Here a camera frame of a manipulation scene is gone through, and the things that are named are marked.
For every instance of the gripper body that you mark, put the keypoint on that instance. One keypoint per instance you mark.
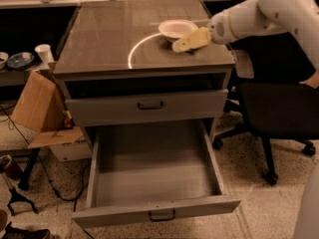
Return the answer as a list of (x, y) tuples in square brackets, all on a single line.
[(218, 27)]

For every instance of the dark blue rxbar packet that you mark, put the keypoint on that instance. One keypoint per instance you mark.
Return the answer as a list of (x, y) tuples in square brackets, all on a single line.
[(192, 52)]

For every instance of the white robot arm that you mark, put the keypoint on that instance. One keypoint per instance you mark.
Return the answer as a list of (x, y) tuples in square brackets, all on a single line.
[(299, 18)]

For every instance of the grey drawer cabinet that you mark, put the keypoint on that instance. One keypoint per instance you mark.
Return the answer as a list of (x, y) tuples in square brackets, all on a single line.
[(121, 40)]

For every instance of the grey upper drawer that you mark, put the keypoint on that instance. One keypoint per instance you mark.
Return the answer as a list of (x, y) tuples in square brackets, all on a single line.
[(122, 101)]

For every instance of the grey open lower drawer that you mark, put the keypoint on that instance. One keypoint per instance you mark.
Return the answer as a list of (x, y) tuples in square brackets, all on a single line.
[(153, 172)]

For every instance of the white paper bowl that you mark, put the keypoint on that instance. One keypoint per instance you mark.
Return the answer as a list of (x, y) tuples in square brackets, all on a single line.
[(173, 30)]

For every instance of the black office chair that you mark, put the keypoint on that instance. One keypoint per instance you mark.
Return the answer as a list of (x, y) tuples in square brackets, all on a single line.
[(274, 103)]

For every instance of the white paper cup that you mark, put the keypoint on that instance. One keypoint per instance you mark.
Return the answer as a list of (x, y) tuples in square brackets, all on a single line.
[(45, 54)]

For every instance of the brown cardboard box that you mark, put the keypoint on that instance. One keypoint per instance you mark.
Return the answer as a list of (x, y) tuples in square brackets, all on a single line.
[(41, 108)]

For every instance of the dark blue plate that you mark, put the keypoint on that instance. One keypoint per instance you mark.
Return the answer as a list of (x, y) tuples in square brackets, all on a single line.
[(20, 61)]

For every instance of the white bowl at left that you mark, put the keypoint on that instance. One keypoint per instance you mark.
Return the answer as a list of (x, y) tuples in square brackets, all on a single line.
[(3, 60)]

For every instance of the black table leg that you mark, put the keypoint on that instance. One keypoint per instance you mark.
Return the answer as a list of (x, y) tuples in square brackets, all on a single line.
[(24, 181)]

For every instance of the black stand foot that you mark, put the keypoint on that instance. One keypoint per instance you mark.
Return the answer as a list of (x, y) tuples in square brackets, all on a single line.
[(15, 196)]

